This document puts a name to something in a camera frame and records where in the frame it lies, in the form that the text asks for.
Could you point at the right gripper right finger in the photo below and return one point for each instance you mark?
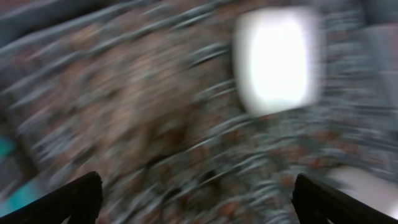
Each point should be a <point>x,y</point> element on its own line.
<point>318,203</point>

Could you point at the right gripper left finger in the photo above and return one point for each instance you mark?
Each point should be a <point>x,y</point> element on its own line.
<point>79,202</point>

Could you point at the pink bowl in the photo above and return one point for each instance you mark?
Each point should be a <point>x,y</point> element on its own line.
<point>367,188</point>

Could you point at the white cup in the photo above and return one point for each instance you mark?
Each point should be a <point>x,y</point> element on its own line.
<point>278,59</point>

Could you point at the grey dishwasher rack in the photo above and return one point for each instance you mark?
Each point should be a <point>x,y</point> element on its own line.
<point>144,93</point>

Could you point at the teal serving tray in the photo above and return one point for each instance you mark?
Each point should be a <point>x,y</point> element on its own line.
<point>18,172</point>

